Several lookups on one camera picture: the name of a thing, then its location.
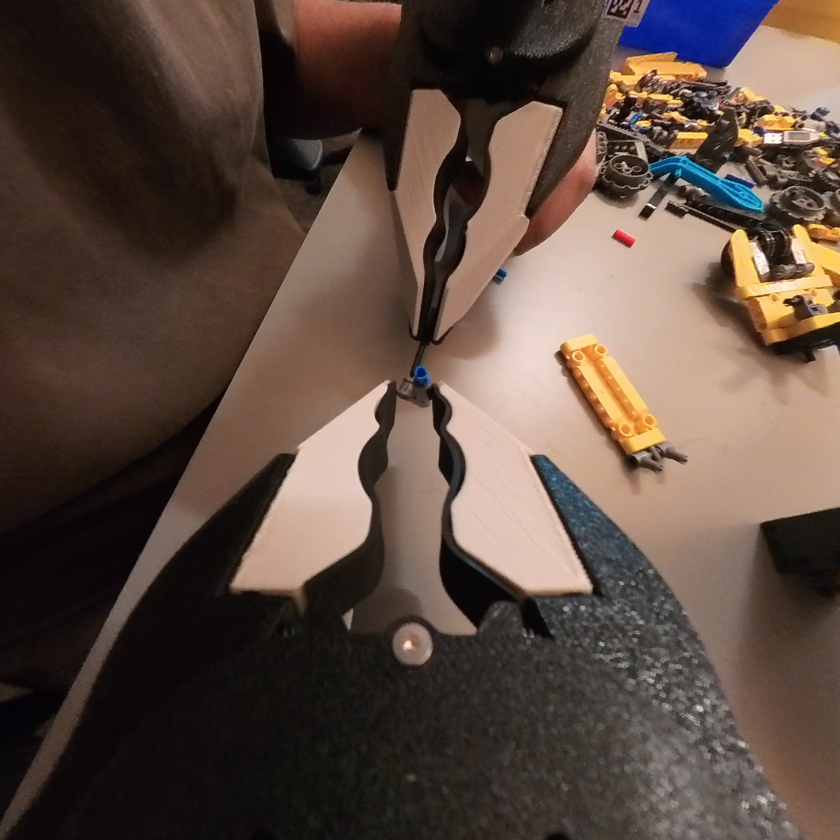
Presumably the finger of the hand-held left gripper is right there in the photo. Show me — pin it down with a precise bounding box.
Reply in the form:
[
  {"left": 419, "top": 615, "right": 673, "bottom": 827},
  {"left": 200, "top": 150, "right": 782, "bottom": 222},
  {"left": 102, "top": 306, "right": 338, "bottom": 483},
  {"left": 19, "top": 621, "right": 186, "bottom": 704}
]
[
  {"left": 433, "top": 101, "right": 565, "bottom": 343},
  {"left": 390, "top": 88, "right": 464, "bottom": 337}
]

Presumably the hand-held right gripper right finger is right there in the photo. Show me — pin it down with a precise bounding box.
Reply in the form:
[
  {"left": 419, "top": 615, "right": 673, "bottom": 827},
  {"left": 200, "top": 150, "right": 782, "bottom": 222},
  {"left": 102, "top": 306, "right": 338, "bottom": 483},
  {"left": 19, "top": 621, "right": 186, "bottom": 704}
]
[{"left": 427, "top": 384, "right": 595, "bottom": 631}]

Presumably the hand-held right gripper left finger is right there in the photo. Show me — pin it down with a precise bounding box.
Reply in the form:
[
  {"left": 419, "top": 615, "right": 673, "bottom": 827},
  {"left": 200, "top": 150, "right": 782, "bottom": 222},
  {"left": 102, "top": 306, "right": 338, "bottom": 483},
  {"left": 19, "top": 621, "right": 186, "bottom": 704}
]
[{"left": 231, "top": 381, "right": 398, "bottom": 611}]

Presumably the yellow toy panel with grey pins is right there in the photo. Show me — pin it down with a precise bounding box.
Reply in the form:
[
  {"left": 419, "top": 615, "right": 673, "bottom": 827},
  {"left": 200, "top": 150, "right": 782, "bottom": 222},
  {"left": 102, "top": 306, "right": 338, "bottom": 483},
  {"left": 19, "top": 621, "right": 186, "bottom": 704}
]
[{"left": 558, "top": 335, "right": 689, "bottom": 472}]

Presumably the black toy axle rod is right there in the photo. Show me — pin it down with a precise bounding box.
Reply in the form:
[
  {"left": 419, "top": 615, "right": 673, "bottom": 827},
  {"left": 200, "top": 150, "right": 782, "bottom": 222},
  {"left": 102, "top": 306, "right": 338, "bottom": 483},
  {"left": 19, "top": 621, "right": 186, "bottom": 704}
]
[{"left": 412, "top": 282, "right": 448, "bottom": 378}]

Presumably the person's left hand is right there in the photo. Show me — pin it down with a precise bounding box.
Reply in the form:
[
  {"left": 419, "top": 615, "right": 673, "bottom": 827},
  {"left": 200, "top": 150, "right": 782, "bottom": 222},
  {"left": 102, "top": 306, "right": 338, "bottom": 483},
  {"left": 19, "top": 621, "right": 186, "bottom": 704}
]
[{"left": 512, "top": 134, "right": 601, "bottom": 258}]

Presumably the fabric office chair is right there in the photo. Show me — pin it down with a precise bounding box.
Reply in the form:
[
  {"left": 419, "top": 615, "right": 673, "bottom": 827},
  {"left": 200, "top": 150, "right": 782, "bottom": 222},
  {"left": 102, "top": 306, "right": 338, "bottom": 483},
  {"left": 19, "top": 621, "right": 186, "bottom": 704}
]
[{"left": 272, "top": 125, "right": 358, "bottom": 198}]

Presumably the blue plastic bin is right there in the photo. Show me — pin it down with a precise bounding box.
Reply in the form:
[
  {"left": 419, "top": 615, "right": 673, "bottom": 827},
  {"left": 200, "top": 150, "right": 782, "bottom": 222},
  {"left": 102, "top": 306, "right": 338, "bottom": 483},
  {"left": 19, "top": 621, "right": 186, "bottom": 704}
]
[{"left": 617, "top": 0, "right": 782, "bottom": 68}]

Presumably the blue brick separator tool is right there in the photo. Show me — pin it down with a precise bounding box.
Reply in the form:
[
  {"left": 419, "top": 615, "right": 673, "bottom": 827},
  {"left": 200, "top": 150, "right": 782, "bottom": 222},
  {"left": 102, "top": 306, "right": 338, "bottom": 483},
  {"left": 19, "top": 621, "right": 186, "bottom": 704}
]
[{"left": 648, "top": 156, "right": 767, "bottom": 216}]

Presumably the pile of toy building parts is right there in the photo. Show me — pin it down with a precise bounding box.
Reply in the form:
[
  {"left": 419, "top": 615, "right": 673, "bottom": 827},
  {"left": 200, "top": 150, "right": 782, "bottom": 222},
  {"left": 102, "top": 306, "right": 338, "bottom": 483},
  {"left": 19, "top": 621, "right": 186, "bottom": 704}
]
[{"left": 594, "top": 51, "right": 840, "bottom": 231}]

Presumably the yellow black toy assembly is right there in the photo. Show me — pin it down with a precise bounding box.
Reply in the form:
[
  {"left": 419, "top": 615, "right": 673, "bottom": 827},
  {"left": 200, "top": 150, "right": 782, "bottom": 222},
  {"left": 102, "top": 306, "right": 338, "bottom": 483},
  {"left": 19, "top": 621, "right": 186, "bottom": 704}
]
[{"left": 721, "top": 223, "right": 840, "bottom": 362}]

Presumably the person's clothed body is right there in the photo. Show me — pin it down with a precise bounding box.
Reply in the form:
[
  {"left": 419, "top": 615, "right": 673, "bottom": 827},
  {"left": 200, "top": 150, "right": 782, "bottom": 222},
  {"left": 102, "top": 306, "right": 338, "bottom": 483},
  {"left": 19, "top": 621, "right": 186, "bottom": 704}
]
[{"left": 0, "top": 0, "right": 368, "bottom": 775}]

